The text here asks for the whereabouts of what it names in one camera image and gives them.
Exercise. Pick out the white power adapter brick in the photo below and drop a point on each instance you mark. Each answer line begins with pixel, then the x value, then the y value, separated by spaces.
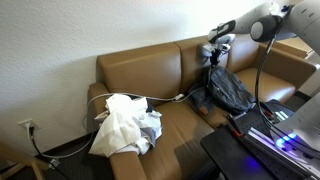
pixel 178 97

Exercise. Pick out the folded blue jeans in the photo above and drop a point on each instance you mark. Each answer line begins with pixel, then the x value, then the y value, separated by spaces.
pixel 200 100

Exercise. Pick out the light wooden furniture leg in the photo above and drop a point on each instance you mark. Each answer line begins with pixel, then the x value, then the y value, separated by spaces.
pixel 20 163

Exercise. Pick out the tan leather sofa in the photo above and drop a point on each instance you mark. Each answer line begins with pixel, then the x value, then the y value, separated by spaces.
pixel 143 70

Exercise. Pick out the light blue shirt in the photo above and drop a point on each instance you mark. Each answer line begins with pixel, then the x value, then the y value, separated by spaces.
pixel 151 128

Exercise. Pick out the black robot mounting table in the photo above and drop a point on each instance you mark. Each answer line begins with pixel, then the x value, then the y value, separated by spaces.
pixel 233 156

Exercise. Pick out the wooden side table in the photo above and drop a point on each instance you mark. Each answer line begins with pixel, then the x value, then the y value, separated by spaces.
pixel 295 45

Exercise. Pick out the white crumpled shirt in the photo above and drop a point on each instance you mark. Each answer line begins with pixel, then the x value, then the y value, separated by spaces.
pixel 116 126

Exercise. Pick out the red clamp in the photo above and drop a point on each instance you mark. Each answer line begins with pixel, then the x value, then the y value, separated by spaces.
pixel 236 130

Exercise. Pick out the white wall outlet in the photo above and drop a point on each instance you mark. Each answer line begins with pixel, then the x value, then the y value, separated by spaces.
pixel 27 124

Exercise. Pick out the small grey floor adapter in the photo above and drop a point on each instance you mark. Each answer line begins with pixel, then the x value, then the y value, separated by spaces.
pixel 54 163

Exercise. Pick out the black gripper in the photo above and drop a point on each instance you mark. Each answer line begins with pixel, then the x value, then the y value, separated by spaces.
pixel 216 54

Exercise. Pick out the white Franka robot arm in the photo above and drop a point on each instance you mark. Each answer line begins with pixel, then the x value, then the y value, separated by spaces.
pixel 300 16

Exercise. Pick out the grey blue backpack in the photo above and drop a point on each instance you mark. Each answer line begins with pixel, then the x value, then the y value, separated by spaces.
pixel 230 90

